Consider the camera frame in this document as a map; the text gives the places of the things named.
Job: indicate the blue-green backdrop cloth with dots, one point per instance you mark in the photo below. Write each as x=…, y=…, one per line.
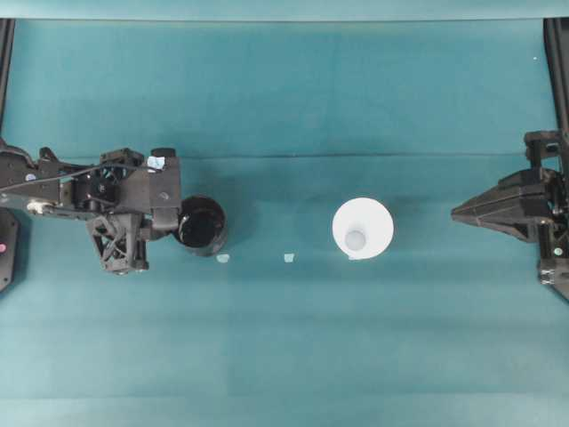
x=284, y=8

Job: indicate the black frame rail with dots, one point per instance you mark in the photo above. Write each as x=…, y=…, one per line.
x=558, y=66
x=5, y=66

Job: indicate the white paper cup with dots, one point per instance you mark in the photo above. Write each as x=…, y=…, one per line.
x=355, y=218

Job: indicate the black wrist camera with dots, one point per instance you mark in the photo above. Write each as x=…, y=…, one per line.
x=164, y=152

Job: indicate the small white paper scrap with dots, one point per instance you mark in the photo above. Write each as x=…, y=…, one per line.
x=289, y=258
x=222, y=258

